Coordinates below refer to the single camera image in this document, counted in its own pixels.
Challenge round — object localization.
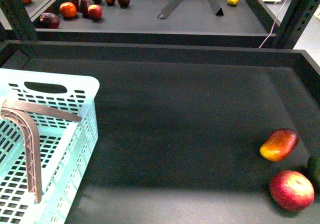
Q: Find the light blue plastic basket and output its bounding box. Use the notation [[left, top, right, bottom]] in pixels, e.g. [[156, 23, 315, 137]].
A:
[[0, 68, 100, 224]]

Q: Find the red yellow apple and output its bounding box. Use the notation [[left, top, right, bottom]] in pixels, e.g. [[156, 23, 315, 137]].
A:
[[269, 170, 315, 212]]

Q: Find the small red apple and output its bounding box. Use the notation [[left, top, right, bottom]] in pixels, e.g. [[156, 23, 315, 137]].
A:
[[87, 4, 103, 20]]

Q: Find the dark red apple middle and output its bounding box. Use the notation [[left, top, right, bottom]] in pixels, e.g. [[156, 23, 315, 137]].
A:
[[78, 0, 91, 17]]

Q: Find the dark red apple front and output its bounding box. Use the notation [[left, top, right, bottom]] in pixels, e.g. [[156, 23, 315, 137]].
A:
[[39, 12, 60, 29]]

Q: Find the black near display tray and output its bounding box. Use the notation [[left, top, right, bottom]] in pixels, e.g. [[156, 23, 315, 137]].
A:
[[0, 41, 320, 224]]

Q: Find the black display tray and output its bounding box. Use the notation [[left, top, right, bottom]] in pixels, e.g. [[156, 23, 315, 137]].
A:
[[31, 0, 280, 48], [0, 41, 320, 224]]

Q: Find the black far display tray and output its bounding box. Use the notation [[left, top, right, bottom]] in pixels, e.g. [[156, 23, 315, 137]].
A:
[[31, 0, 280, 48]]

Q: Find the black divider strip left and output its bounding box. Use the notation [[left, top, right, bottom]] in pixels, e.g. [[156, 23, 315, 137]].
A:
[[157, 0, 183, 20]]

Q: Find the black divider strip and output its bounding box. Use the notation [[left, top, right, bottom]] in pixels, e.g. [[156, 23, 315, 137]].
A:
[[207, 0, 224, 17], [157, 0, 183, 20]]

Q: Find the black divider strip right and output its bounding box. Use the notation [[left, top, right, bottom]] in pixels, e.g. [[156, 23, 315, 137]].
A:
[[207, 0, 224, 17]]

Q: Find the red yellow mango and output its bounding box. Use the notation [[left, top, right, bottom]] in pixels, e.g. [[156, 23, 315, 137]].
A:
[[259, 128, 300, 162]]

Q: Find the orange red tomato fruit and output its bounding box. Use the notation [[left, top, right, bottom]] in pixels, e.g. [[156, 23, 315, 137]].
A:
[[59, 2, 77, 19]]

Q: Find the dark green avocado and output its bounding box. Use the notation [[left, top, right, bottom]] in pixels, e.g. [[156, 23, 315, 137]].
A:
[[307, 156, 320, 193]]

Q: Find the white pink cable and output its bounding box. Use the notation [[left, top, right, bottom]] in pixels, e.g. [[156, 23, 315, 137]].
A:
[[258, 0, 296, 49]]

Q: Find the black shelf upright post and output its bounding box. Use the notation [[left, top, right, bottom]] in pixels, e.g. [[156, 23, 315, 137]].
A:
[[271, 0, 320, 49]]

